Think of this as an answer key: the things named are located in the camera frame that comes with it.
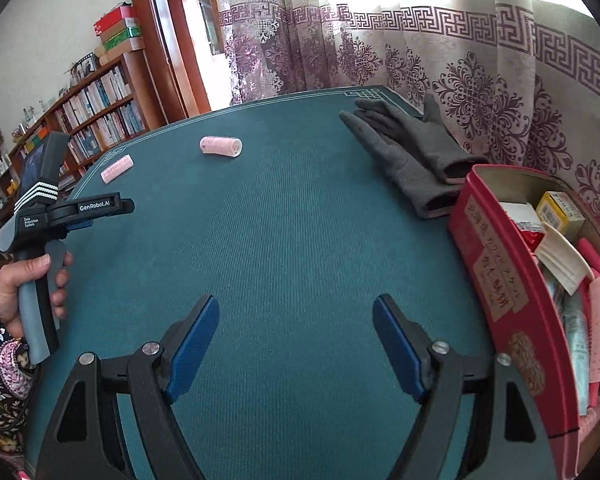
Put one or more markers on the green box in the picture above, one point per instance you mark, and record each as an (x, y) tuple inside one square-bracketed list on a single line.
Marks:
[(125, 39)]

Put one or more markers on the wooden door frame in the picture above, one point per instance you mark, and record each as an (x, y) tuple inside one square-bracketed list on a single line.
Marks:
[(150, 20)]

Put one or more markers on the wooden bookshelf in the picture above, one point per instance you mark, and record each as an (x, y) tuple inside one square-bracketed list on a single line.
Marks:
[(145, 95)]

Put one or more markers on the white plastic dish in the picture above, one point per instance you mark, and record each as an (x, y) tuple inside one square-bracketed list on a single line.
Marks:
[(562, 260)]

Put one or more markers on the rows of books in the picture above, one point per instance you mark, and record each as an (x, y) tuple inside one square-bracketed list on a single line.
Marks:
[(100, 95)]

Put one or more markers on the light blue tube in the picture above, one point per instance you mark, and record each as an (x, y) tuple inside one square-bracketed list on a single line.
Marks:
[(577, 350)]

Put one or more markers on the thin pink hair roller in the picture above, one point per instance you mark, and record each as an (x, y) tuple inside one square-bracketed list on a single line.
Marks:
[(116, 169)]

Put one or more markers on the person's left forearm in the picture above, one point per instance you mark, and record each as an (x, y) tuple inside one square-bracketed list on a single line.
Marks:
[(0, 385)]

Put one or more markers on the tan box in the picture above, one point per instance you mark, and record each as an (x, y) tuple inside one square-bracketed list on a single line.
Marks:
[(120, 55)]

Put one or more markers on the white orange medicine box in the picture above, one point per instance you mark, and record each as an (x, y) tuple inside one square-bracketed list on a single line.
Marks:
[(520, 215)]

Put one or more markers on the person's left hand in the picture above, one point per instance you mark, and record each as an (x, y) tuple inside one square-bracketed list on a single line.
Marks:
[(5, 290)]

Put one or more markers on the grey glove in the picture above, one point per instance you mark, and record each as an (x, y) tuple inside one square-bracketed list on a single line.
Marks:
[(440, 145), (405, 170)]

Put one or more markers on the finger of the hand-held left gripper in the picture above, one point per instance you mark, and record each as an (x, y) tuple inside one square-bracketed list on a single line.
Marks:
[(127, 206), (80, 226)]

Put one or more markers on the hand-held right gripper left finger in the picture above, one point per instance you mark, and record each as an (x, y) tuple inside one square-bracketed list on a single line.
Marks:
[(195, 347)]

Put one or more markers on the short pink hair roller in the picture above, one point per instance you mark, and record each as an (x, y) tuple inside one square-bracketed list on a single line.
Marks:
[(220, 146)]

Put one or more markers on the sheer purple patterned curtain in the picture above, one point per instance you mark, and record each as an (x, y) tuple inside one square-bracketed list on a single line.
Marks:
[(305, 35)]

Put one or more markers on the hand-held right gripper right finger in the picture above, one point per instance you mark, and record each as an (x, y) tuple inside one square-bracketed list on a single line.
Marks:
[(397, 347)]

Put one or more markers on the red tin box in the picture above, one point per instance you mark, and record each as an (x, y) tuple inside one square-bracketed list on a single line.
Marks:
[(510, 310)]

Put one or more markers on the white purple patterned curtain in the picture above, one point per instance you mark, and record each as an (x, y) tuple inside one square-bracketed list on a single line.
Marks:
[(505, 60)]

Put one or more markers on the small yellow box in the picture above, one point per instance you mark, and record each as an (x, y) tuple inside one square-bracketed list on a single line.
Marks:
[(557, 212)]

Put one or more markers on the photo frame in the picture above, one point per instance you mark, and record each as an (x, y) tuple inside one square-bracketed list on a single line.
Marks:
[(86, 66)]

